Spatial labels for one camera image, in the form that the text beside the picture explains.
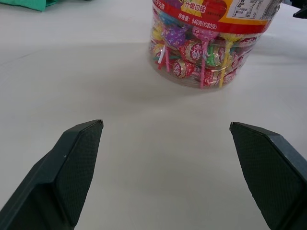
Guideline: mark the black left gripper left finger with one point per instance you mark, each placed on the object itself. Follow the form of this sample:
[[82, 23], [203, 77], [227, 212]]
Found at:
[[52, 172]]

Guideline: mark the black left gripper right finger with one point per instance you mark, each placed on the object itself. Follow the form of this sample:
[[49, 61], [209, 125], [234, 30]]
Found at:
[[271, 172]]

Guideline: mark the green wrapped lollipop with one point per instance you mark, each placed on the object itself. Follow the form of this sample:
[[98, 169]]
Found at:
[[214, 57]]

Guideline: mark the large red wrapped lollipop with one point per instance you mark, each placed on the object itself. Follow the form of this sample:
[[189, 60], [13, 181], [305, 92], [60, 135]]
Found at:
[[192, 51]]

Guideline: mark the pink wrapped lollipop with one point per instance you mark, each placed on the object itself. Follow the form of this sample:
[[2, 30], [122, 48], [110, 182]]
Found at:
[[201, 34]]

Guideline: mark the clear plastic lollipop jar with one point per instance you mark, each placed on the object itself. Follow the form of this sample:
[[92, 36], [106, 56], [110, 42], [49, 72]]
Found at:
[[211, 26]]

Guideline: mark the purple wrapped lollipop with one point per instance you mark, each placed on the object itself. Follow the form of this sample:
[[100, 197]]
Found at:
[[175, 37]]

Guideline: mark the yellow wrapped lollipop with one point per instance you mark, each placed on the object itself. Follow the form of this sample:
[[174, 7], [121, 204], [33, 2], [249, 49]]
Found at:
[[157, 33]]

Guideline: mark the dark object at edge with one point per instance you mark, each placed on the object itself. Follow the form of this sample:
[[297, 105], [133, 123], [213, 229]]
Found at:
[[301, 10]]

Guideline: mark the green cloth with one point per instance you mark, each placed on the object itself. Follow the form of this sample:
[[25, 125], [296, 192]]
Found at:
[[24, 4]]

